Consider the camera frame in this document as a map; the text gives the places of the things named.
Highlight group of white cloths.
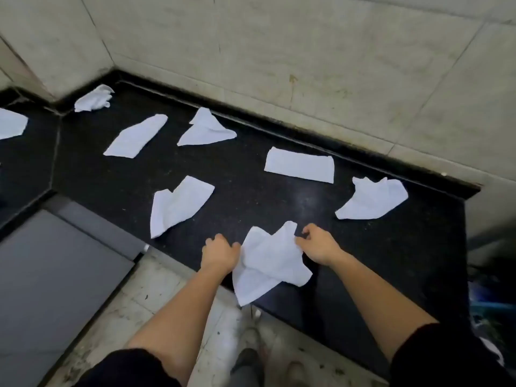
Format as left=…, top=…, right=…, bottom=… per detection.
left=0, top=84, right=336, bottom=185

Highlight person's grey trousers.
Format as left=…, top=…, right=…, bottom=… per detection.
left=230, top=348, right=265, bottom=387

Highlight person's left hand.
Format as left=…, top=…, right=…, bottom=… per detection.
left=200, top=233, right=242, bottom=277

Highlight person's left forearm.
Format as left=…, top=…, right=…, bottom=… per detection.
left=128, top=266, right=237, bottom=385

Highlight grey cabinet door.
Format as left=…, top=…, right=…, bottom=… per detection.
left=0, top=193, right=149, bottom=387

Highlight person's right hand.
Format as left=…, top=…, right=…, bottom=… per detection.
left=295, top=223, right=343, bottom=267

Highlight white terry cloth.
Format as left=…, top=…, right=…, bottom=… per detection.
left=232, top=221, right=313, bottom=307
left=149, top=175, right=216, bottom=240
left=335, top=176, right=409, bottom=220

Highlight blue plastic basket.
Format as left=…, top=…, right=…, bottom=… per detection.
left=468, top=277, right=516, bottom=347

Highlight white bowl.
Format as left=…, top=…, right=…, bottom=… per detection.
left=479, top=336, right=505, bottom=366

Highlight person's right forearm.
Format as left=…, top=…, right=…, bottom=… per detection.
left=327, top=250, right=439, bottom=361

